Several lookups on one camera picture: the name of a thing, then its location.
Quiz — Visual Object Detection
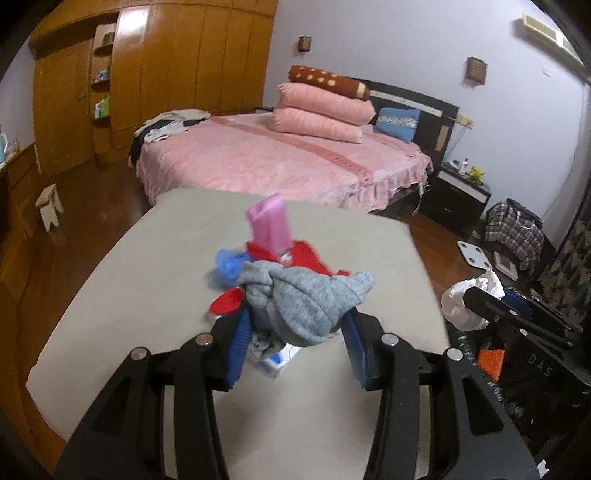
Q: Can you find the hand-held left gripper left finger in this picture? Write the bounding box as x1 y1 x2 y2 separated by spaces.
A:
54 310 252 480

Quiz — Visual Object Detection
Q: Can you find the grey sock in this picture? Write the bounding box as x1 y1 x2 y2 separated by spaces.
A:
237 260 376 347

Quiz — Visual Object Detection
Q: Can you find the pile of clothes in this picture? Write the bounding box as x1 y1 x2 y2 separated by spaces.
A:
128 109 211 164

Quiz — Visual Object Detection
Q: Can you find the pink pouch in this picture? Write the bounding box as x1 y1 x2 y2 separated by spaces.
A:
246 194 293 252

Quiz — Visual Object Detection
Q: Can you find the black headboard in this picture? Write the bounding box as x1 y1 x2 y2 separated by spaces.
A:
358 78 460 164

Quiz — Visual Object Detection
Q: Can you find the blue pillow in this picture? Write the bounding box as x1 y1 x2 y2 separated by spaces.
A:
373 107 422 143

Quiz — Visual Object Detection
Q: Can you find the wooden side cabinet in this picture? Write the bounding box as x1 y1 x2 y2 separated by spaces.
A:
0 141 68 462

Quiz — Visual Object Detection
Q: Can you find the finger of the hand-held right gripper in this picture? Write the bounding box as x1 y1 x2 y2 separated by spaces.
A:
464 286 575 350
503 286 585 332

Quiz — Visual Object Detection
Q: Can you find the red cloth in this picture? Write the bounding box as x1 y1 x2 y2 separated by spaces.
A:
210 240 352 319

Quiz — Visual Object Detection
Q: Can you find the white picture frame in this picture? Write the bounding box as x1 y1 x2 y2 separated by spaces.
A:
492 251 520 278

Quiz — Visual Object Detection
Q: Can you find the orange scrap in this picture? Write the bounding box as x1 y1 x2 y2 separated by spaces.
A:
478 348 505 381

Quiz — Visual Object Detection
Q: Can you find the white bathroom scale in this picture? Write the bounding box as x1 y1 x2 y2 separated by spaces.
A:
457 240 492 269

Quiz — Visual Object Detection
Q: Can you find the plaid shirt on chair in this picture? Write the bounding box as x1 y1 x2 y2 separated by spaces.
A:
484 198 546 271

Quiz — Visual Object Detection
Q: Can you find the wooden wardrobe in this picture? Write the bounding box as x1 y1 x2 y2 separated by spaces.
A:
28 0 278 175

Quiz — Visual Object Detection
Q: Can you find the white plastic bag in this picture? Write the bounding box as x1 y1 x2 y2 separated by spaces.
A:
441 269 506 332

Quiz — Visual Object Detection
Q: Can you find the small white stool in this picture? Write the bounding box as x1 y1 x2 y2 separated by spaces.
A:
36 183 64 229

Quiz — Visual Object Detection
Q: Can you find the blue plastic bag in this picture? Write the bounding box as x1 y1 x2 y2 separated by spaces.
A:
209 249 252 289

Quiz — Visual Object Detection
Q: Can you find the pink bed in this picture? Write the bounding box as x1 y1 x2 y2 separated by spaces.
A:
135 111 435 215

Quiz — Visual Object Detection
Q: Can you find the brown dotted bolster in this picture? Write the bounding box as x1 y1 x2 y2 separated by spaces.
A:
288 65 371 101

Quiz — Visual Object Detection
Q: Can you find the wall air conditioner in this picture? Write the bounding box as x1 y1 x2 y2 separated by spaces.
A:
522 13 585 65

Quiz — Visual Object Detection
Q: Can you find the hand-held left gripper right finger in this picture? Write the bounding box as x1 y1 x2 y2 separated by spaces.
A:
342 311 541 480

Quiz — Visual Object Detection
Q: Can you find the black white nightstand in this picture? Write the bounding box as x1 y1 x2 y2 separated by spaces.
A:
418 161 492 227

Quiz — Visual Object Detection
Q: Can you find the white blue tissue pack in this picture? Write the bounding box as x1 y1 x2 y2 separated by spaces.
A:
252 335 301 379

